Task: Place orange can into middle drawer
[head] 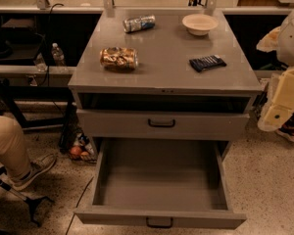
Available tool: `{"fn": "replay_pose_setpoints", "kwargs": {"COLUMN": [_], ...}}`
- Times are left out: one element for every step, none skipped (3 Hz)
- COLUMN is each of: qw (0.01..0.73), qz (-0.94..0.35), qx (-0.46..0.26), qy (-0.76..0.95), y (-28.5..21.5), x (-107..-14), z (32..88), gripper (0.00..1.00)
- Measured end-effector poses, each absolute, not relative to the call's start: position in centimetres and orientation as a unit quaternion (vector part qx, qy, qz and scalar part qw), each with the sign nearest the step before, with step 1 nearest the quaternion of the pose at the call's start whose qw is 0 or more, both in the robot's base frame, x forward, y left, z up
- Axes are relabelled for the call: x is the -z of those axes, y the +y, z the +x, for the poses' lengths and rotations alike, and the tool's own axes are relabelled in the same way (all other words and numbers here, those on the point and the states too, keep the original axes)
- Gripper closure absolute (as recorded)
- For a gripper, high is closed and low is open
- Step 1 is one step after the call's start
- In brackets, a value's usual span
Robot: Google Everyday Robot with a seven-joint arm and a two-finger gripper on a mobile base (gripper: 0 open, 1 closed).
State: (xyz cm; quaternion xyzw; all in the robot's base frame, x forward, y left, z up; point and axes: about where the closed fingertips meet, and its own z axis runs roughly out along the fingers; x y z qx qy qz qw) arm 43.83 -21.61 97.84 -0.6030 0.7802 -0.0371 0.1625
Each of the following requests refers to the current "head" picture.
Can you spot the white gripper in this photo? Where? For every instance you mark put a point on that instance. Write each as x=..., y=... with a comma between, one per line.
x=292, y=39

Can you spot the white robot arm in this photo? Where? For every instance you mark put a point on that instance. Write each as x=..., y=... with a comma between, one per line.
x=281, y=40

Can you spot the open grey lower drawer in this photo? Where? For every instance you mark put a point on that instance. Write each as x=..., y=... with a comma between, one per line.
x=160, y=184

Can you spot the grey drawer cabinet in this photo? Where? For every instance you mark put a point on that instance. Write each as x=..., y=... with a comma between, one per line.
x=164, y=81

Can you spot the closed grey upper drawer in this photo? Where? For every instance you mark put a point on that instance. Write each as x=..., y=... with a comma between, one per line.
x=162, y=125

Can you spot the dark blue snack bar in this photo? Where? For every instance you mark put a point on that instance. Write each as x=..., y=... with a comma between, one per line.
x=207, y=63

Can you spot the white paper bowl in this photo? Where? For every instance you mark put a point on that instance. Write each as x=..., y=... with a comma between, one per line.
x=199, y=24

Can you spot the basket of fruit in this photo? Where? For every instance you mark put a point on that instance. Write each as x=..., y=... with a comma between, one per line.
x=82, y=149

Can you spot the clear plastic water bottle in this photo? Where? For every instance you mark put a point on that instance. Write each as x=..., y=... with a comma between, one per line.
x=58, y=55

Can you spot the grey sneaker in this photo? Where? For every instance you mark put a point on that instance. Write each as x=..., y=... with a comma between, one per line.
x=37, y=167

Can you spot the black tripod stand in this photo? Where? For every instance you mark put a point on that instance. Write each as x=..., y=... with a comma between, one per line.
x=31, y=203

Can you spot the person's leg in khaki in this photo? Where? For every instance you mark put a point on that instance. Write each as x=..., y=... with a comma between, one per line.
x=13, y=154

